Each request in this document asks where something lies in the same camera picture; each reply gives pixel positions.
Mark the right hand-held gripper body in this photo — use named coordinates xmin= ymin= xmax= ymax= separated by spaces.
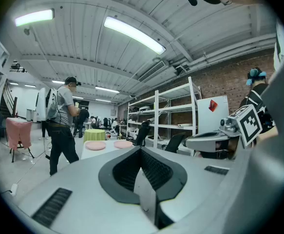
xmin=218 ymin=103 xmax=264 ymax=148

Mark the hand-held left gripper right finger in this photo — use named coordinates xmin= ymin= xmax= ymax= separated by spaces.
xmin=140 ymin=145 xmax=239 ymax=230

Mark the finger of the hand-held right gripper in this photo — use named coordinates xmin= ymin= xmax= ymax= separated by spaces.
xmin=183 ymin=130 xmax=230 ymax=154

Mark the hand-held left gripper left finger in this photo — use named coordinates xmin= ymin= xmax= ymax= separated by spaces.
xmin=17 ymin=145 xmax=158 ymax=234

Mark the pink plate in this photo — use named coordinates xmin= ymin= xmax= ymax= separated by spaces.
xmin=85 ymin=140 xmax=107 ymax=151
xmin=114 ymin=140 xmax=133 ymax=150

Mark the person's right forearm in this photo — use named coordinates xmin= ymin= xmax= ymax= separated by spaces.
xmin=257 ymin=125 xmax=279 ymax=143

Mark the white board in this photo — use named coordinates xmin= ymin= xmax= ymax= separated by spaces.
xmin=196 ymin=95 xmax=230 ymax=136

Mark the black office chair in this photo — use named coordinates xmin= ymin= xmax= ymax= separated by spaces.
xmin=133 ymin=120 xmax=151 ymax=147
xmin=161 ymin=132 xmax=187 ymax=154

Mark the red sheet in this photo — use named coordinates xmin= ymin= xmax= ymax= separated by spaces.
xmin=208 ymin=99 xmax=218 ymax=113

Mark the white table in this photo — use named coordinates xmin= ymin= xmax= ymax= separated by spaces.
xmin=80 ymin=139 xmax=139 ymax=160

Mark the white metal shelving rack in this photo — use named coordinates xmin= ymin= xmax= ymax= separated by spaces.
xmin=126 ymin=76 xmax=202 ymax=152

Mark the person's grey shirt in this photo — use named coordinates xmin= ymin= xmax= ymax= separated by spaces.
xmin=214 ymin=18 xmax=284 ymax=234

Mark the round table with yellow-green cloth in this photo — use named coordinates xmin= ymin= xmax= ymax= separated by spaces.
xmin=83 ymin=129 xmax=107 ymax=143

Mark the white power strip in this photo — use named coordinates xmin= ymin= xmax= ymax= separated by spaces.
xmin=9 ymin=183 xmax=19 ymax=197

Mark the ceiling air conditioner vent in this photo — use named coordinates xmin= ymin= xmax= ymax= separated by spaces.
xmin=137 ymin=60 xmax=167 ymax=83

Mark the stand with pink cloth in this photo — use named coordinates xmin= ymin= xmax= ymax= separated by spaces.
xmin=5 ymin=117 xmax=35 ymax=163

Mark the staircase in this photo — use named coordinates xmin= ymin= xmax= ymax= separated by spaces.
xmin=0 ymin=78 xmax=19 ymax=118

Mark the long ceiling light panel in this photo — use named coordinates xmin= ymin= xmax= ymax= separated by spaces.
xmin=14 ymin=8 xmax=55 ymax=27
xmin=103 ymin=16 xmax=167 ymax=56

